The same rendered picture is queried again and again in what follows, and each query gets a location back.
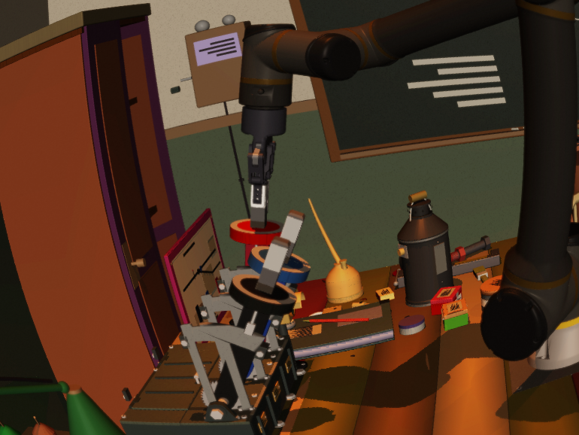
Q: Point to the yellow oil can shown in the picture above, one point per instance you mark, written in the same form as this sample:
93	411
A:
344	283

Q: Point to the green blackboard with wooden frame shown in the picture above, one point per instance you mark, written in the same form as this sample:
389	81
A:
407	108

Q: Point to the dark grey ground frame body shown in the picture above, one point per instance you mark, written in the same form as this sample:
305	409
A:
181	389

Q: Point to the orange and green box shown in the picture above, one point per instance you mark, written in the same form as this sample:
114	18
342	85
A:
454	314

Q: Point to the green desk lamp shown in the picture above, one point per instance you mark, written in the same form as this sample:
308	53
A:
88	412

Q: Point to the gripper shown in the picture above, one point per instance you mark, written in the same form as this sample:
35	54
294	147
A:
264	120

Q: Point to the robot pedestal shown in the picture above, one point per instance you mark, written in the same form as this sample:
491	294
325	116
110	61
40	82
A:
563	344

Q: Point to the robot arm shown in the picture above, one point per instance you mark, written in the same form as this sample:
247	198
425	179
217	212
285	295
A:
543	136

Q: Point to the red pencil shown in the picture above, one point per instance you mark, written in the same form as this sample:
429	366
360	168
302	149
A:
337	320

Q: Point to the brown notice board with paper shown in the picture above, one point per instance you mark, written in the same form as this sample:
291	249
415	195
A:
212	77

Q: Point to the pink framed diagram board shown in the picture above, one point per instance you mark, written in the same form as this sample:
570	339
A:
194	267

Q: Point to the orange round tin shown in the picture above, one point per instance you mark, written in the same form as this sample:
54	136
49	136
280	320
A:
491	289

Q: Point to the grey dome bell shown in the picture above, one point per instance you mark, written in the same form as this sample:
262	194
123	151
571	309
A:
202	26
229	20

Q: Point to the dark brown hand lamp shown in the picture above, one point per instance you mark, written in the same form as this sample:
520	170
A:
423	262

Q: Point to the thin black rod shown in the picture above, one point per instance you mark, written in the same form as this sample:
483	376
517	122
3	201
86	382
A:
235	158

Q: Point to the round blue topped tin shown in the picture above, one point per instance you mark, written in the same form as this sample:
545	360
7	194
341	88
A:
411	325

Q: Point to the yellow small tag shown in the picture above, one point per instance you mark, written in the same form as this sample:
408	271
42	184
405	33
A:
385	294

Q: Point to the red small box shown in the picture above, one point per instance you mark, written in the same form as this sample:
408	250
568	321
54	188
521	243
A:
445	296

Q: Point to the grey metal bar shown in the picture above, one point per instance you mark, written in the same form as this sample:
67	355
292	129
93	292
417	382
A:
477	265

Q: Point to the brown wooden cupboard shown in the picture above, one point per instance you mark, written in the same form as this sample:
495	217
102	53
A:
54	203

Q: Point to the dark ledger book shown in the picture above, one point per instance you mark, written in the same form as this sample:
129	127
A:
344	337

